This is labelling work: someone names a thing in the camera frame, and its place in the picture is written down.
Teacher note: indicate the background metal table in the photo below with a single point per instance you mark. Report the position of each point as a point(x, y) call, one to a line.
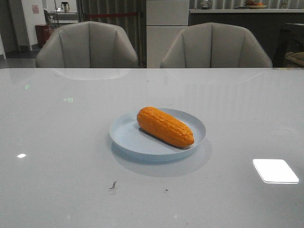
point(58, 19)

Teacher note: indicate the dark chair at right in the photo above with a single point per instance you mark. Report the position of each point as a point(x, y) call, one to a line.
point(291, 39)

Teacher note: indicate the fruit bowl on counter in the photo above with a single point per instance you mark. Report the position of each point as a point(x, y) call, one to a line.
point(254, 4)

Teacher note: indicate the left grey upholstered chair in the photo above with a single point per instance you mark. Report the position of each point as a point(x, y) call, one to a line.
point(88, 44)

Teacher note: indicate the pink wall sign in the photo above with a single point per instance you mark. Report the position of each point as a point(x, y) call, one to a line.
point(35, 9)

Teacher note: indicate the orange corn cob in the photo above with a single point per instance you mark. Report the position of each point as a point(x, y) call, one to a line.
point(165, 127)

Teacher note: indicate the light blue round plate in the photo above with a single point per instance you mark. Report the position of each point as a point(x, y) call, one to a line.
point(138, 144)

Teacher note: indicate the red barrier belt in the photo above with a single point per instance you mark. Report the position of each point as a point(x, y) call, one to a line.
point(115, 15)

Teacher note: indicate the red bin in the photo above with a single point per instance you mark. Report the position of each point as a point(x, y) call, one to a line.
point(42, 33)

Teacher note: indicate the dark counter with white top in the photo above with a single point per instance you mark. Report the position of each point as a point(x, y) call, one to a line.
point(265, 24)

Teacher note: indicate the grey upholstered chair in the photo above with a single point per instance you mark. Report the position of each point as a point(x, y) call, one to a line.
point(215, 45)
point(88, 44)

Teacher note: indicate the white cabinet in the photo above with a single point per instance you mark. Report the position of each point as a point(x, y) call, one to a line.
point(164, 19)

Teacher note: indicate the right grey upholstered chair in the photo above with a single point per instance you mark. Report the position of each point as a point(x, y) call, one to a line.
point(215, 45)

